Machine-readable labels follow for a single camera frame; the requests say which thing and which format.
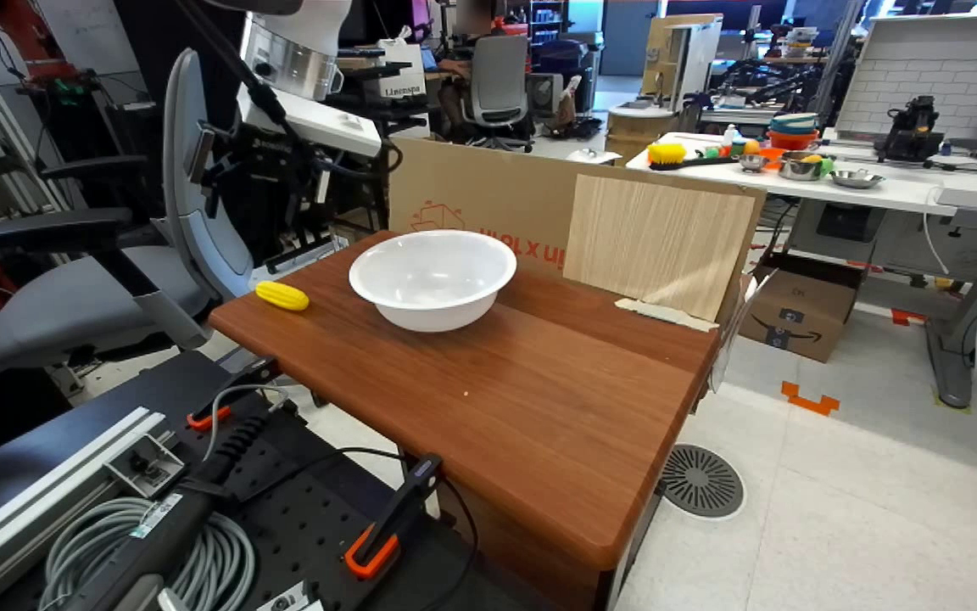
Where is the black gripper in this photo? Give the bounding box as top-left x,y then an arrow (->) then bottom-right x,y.
217,114 -> 319,237

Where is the yellow oval toy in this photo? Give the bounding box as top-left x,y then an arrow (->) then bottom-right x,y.
251,277 -> 311,314

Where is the white plastic bowl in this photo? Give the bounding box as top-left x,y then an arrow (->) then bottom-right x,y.
345,226 -> 520,337

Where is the small metal bowl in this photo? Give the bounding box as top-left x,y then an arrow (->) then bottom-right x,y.
827,163 -> 887,192

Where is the brown cardboard panel red print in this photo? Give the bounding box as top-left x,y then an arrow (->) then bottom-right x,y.
385,126 -> 770,337

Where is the gray mesh office chair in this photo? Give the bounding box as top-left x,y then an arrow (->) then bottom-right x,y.
458,30 -> 536,147

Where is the light wooden board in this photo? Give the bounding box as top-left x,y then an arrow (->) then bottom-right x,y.
559,168 -> 759,333

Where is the yellow toy on black base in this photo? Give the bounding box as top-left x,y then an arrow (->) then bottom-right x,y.
644,134 -> 691,168

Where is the round metal floor drain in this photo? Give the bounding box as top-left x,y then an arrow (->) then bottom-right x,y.
656,440 -> 747,521

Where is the cardboard box with black logo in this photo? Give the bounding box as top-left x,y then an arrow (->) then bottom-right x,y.
735,250 -> 867,367

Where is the white desk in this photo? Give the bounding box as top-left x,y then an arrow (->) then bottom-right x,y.
622,132 -> 977,415

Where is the black device on desk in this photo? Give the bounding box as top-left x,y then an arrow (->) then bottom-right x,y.
871,92 -> 950,167

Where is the white pegboard panel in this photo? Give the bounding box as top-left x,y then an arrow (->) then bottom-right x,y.
836,10 -> 977,147

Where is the black clamp orange handle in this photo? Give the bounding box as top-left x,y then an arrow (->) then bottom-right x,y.
338,450 -> 448,582
183,357 -> 281,434

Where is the black ribbed cable connector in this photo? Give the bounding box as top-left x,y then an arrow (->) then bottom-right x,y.
79,402 -> 289,611

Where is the small aluminium bracket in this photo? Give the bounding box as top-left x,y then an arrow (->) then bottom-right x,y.
106,434 -> 190,501

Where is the aluminium profile rail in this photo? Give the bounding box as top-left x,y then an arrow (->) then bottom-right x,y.
0,402 -> 170,591

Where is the gray coiled cable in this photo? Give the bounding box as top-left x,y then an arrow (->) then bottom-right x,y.
37,491 -> 258,611

